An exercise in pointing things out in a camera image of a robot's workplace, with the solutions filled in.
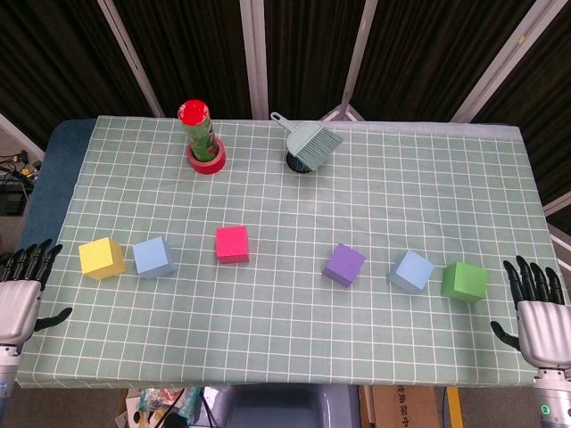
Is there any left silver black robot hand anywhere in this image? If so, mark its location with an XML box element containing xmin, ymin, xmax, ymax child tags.
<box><xmin>0</xmin><ymin>238</ymin><xmax>73</xmax><ymax>347</ymax></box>

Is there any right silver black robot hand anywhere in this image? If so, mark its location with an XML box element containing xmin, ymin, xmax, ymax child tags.
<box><xmin>490</xmin><ymin>255</ymin><xmax>571</xmax><ymax>370</ymax></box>

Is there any light blue foam cube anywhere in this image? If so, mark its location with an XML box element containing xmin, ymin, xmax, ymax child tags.
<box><xmin>132</xmin><ymin>235</ymin><xmax>177</xmax><ymax>280</ymax></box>
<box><xmin>386</xmin><ymin>249</ymin><xmax>436</xmax><ymax>295</ymax></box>

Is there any purple foam cube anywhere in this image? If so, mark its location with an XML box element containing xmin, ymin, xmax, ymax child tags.
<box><xmin>321</xmin><ymin>243</ymin><xmax>367</xmax><ymax>289</ymax></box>

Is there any pink foam cube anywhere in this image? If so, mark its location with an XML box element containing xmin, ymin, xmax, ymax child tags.
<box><xmin>215</xmin><ymin>225</ymin><xmax>250</xmax><ymax>265</ymax></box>

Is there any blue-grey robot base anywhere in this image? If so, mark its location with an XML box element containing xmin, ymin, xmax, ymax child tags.
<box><xmin>203</xmin><ymin>383</ymin><xmax>361</xmax><ymax>428</ymax></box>

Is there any green foam cube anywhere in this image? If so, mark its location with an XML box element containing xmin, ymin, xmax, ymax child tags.
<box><xmin>441</xmin><ymin>260</ymin><xmax>489</xmax><ymax>304</ymax></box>

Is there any yellow foam cube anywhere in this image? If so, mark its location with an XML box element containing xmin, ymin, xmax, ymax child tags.
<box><xmin>78</xmin><ymin>236</ymin><xmax>126</xmax><ymax>281</ymax></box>

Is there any black electronics box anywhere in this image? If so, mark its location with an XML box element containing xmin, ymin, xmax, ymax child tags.
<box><xmin>0</xmin><ymin>189</ymin><xmax>28</xmax><ymax>216</ymax></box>

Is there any colourful printed bag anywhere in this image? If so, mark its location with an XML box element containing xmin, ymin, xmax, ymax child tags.
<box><xmin>124</xmin><ymin>386</ymin><xmax>204</xmax><ymax>428</ymax></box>

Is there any brown cardboard box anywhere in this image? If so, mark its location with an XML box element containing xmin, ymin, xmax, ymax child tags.
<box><xmin>363</xmin><ymin>385</ymin><xmax>450</xmax><ymax>428</ymax></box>

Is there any red tape roll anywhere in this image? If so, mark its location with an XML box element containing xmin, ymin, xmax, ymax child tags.
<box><xmin>186</xmin><ymin>137</ymin><xmax>228</xmax><ymax>177</ymax></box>

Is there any green can with red lid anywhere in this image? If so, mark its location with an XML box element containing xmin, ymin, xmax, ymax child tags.
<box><xmin>178</xmin><ymin>99</ymin><xmax>222</xmax><ymax>162</ymax></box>

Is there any green checked tablecloth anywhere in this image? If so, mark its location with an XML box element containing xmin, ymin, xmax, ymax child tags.
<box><xmin>14</xmin><ymin>114</ymin><xmax>571</xmax><ymax>388</ymax></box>

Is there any teal hand brush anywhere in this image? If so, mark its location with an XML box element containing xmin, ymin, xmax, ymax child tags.
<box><xmin>269</xmin><ymin>111</ymin><xmax>343</xmax><ymax>172</ymax></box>

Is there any white frame bar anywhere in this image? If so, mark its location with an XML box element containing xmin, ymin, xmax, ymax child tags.
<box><xmin>0</xmin><ymin>111</ymin><xmax>46</xmax><ymax>161</ymax></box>
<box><xmin>542</xmin><ymin>192</ymin><xmax>571</xmax><ymax>215</ymax></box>
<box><xmin>547</xmin><ymin>222</ymin><xmax>571</xmax><ymax>251</ymax></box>

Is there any tangled cable bundle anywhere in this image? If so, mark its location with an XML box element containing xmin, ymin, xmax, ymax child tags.
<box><xmin>0</xmin><ymin>151</ymin><xmax>44</xmax><ymax>188</ymax></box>

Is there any white partition frame post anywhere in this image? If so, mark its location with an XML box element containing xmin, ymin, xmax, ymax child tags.
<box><xmin>450</xmin><ymin>0</ymin><xmax>562</xmax><ymax>122</ymax></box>
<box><xmin>239</xmin><ymin>0</ymin><xmax>269</xmax><ymax>119</ymax></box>
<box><xmin>319</xmin><ymin>0</ymin><xmax>381</xmax><ymax>122</ymax></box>
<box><xmin>96</xmin><ymin>0</ymin><xmax>165</xmax><ymax>119</ymax></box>

